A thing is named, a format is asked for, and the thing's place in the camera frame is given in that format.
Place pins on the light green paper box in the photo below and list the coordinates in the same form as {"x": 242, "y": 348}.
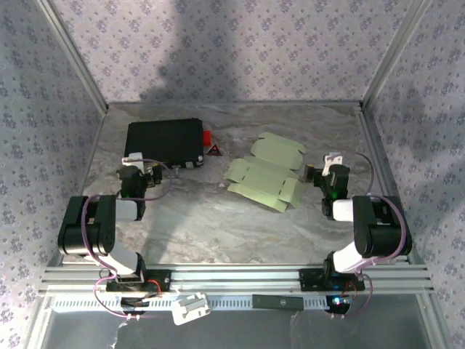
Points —
{"x": 265, "y": 181}

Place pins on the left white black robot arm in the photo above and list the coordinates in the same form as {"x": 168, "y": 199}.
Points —
{"x": 105, "y": 232}

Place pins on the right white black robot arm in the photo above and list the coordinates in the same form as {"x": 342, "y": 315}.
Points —
{"x": 378, "y": 232}

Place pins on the black case with metal corners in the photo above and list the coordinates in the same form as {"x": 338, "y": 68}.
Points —
{"x": 163, "y": 141}

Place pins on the black red triangular marker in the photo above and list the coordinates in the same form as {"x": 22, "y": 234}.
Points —
{"x": 214, "y": 151}

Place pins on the flat black rectangular device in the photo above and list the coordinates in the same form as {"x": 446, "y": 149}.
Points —
{"x": 278, "y": 302}

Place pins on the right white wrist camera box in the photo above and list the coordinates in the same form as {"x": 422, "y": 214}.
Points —
{"x": 334, "y": 158}

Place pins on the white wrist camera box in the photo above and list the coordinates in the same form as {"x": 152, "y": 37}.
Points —
{"x": 334, "y": 158}
{"x": 132, "y": 158}

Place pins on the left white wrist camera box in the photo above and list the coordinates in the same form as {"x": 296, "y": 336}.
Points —
{"x": 132, "y": 158}

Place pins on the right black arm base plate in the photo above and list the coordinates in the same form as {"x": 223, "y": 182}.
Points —
{"x": 309, "y": 280}

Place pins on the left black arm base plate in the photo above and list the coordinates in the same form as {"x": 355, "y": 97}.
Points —
{"x": 165, "y": 287}

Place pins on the long aluminium frame rail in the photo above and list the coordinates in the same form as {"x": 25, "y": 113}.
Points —
{"x": 236, "y": 280}

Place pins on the white plastic bracket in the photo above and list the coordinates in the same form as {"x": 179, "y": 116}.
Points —
{"x": 190, "y": 309}

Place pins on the aluminium frame post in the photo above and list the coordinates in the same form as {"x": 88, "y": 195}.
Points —
{"x": 394, "y": 54}
{"x": 73, "y": 54}

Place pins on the aluminium frame leg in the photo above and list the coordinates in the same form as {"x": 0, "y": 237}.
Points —
{"x": 40, "y": 323}
{"x": 434, "y": 320}

